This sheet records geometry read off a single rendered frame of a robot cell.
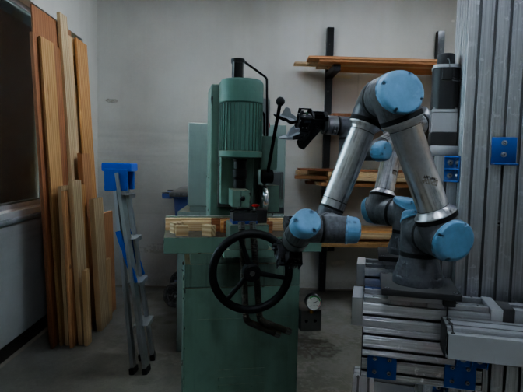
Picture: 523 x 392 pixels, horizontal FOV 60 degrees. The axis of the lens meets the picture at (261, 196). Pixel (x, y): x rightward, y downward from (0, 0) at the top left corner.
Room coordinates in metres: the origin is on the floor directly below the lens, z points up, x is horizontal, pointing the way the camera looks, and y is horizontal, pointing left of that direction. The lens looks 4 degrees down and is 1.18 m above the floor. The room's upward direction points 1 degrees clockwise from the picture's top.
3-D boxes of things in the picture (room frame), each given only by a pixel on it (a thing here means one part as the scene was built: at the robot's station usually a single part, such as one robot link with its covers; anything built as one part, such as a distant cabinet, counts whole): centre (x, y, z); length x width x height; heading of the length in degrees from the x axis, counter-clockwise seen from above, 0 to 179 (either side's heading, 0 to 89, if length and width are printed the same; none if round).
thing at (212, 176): (2.14, 0.14, 1.16); 0.22 x 0.22 x 0.72; 10
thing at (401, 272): (1.40, -0.49, 0.87); 0.15 x 0.15 x 0.10
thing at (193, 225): (1.87, 0.02, 0.92); 0.61 x 0.02 x 0.04; 100
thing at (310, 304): (1.70, -0.20, 0.65); 0.06 x 0.04 x 0.08; 100
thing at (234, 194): (1.88, 0.09, 1.03); 0.14 x 0.07 x 0.09; 10
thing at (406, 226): (1.39, -0.49, 0.98); 0.13 x 0.12 x 0.14; 8
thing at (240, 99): (1.86, 0.09, 1.35); 0.18 x 0.18 x 0.31
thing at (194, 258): (1.80, 0.08, 0.82); 0.40 x 0.21 x 0.04; 100
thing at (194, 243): (1.75, 0.07, 0.87); 0.61 x 0.30 x 0.06; 100
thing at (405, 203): (1.89, -0.60, 0.98); 0.13 x 0.12 x 0.14; 41
